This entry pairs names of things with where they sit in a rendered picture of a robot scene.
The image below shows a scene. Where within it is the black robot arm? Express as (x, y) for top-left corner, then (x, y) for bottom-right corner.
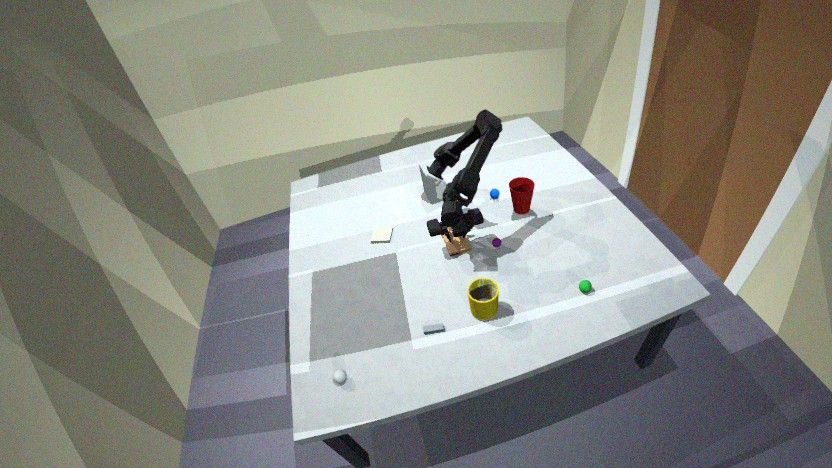
(427, 109), (503, 237)

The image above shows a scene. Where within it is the dark grey flat bar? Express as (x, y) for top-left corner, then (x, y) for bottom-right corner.
(423, 323), (444, 334)

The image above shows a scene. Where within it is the red plastic cup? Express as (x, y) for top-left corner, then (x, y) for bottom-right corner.
(509, 177), (535, 214)

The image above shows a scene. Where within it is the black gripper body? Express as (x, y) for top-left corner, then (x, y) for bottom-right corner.
(426, 208), (483, 237)

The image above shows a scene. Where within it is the yellow cup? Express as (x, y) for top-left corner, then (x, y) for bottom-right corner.
(467, 277), (499, 321)

